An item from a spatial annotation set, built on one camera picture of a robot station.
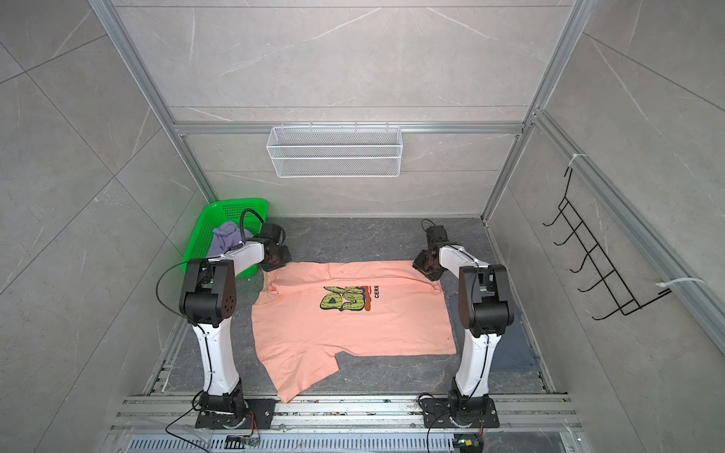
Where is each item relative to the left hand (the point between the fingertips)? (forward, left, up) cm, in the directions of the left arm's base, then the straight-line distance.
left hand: (283, 254), depth 106 cm
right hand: (-7, -51, 0) cm, 52 cm away
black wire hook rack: (-28, -87, +31) cm, 97 cm away
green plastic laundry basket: (+3, +31, +4) cm, 31 cm away
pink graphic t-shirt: (-23, -10, -3) cm, 25 cm away
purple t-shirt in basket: (+9, +25, 0) cm, 27 cm away
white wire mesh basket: (+27, -21, +27) cm, 44 cm away
